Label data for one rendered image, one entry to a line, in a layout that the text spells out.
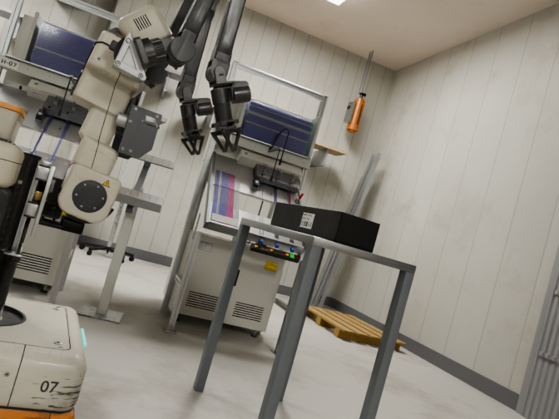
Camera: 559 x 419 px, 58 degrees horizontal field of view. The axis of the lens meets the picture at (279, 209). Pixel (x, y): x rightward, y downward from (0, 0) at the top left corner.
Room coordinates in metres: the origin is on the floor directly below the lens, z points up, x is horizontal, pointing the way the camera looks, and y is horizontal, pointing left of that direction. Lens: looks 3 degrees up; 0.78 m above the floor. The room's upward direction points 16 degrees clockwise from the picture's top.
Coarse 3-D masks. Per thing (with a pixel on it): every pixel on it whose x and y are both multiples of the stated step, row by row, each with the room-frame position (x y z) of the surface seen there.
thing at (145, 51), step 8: (136, 40) 1.43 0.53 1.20; (144, 40) 1.48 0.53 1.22; (152, 40) 1.49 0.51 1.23; (160, 40) 1.49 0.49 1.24; (136, 48) 1.46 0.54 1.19; (144, 48) 1.44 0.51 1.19; (152, 48) 1.47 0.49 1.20; (160, 48) 1.49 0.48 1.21; (144, 56) 1.45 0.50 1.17; (152, 56) 1.48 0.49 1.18; (160, 56) 1.50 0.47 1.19; (144, 64) 1.45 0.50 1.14; (152, 64) 1.50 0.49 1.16
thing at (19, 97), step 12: (0, 84) 3.18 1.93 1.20; (0, 96) 3.11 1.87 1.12; (12, 96) 3.15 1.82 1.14; (24, 96) 3.20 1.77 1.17; (24, 108) 3.13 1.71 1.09; (36, 108) 3.17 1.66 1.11; (24, 120) 3.07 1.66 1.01; (60, 120) 3.19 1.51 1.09; (48, 132) 3.08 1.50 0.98; (60, 132) 3.12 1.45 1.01; (72, 132) 3.17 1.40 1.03
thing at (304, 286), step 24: (240, 240) 2.27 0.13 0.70; (312, 240) 1.67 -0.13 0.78; (312, 264) 1.67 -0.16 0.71; (384, 264) 1.79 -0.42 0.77; (408, 264) 1.83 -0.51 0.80; (312, 288) 2.44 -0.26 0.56; (408, 288) 1.85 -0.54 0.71; (216, 312) 2.27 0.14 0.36; (288, 312) 1.69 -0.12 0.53; (216, 336) 2.27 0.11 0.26; (288, 336) 1.66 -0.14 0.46; (384, 336) 1.85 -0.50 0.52; (288, 360) 1.67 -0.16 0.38; (384, 360) 1.84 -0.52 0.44; (264, 408) 1.67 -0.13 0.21
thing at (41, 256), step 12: (48, 228) 3.16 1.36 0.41; (24, 240) 3.13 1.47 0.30; (36, 240) 3.15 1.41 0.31; (48, 240) 3.17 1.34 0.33; (60, 240) 3.19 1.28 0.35; (24, 252) 3.14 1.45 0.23; (36, 252) 3.16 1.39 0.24; (48, 252) 3.18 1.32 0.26; (60, 252) 3.20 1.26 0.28; (24, 264) 3.14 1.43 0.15; (36, 264) 3.16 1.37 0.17; (48, 264) 3.18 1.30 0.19; (24, 276) 3.15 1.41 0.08; (36, 276) 3.17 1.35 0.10; (48, 276) 3.19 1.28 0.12
